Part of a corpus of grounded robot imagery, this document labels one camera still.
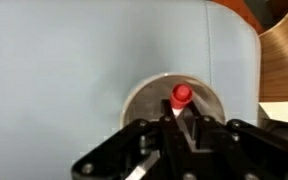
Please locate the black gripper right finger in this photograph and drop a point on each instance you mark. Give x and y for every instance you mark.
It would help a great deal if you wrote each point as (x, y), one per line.
(237, 150)

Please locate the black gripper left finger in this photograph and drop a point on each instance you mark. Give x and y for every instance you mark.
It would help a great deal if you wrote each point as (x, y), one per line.
(164, 146)

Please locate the small red cap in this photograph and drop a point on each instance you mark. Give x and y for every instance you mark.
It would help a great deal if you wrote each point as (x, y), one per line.
(181, 95)

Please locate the white mug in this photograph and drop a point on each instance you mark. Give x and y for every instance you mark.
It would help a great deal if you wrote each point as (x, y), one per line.
(144, 100)

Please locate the curved walnut wooden stool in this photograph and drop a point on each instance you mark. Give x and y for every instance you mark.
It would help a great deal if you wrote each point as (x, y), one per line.
(284, 60)

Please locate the light blue padded chair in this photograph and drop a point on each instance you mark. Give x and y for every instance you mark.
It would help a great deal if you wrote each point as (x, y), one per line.
(67, 66)

